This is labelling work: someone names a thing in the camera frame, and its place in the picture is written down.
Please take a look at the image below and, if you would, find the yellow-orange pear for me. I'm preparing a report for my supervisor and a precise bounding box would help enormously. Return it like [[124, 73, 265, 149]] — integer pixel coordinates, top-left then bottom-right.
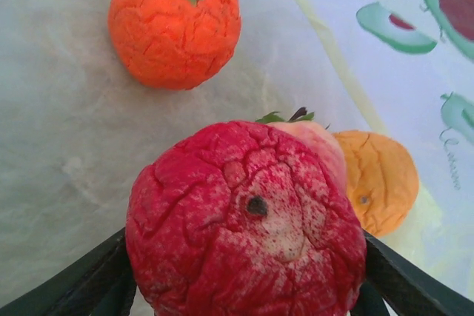
[[330, 130, 421, 238]]

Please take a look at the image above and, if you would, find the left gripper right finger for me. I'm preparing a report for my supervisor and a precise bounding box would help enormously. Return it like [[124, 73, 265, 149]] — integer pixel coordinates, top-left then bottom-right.
[[351, 229, 474, 316]]

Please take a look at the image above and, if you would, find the red apple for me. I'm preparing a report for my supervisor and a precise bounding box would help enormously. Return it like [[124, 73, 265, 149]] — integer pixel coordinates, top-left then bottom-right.
[[124, 119, 369, 316]]

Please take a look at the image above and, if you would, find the orange tangerine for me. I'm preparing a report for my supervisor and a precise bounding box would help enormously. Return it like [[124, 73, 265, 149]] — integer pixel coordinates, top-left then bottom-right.
[[107, 0, 243, 92]]

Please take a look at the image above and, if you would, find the yellow-green avocado print plastic bag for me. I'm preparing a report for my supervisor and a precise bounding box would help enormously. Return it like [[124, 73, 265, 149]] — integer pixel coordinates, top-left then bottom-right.
[[0, 0, 474, 316]]

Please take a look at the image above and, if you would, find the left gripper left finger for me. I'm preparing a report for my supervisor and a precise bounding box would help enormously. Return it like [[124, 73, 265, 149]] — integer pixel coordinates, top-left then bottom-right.
[[0, 226, 140, 316]]

